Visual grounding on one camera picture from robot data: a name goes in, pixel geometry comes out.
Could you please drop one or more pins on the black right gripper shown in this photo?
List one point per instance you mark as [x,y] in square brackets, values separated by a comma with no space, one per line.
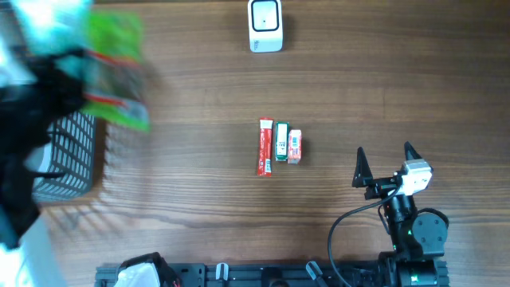
[364,178]

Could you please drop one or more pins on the red stick sachet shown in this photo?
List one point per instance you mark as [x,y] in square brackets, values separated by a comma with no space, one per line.
[265,147]

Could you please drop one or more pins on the green snack bag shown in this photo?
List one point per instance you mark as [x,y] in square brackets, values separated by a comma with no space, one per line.
[114,82]

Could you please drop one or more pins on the mint wet wipes pack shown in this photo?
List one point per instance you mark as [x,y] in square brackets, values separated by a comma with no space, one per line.
[52,26]

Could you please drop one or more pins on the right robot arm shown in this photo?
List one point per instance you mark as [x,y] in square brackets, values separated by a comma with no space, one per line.
[418,235]

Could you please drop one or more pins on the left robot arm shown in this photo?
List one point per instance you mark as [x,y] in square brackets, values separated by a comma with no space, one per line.
[35,92]

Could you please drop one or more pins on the white barcode scanner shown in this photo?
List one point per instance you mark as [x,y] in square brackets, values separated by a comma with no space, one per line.
[265,26]

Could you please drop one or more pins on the pink tissue pack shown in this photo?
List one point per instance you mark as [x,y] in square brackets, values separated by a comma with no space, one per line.
[294,146]

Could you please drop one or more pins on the green white medicine box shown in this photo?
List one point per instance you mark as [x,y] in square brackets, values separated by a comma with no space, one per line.
[281,141]

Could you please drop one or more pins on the grey mesh basket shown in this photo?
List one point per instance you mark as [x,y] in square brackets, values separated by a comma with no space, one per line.
[70,151]

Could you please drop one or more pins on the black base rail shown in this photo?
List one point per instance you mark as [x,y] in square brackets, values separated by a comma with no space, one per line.
[355,273]

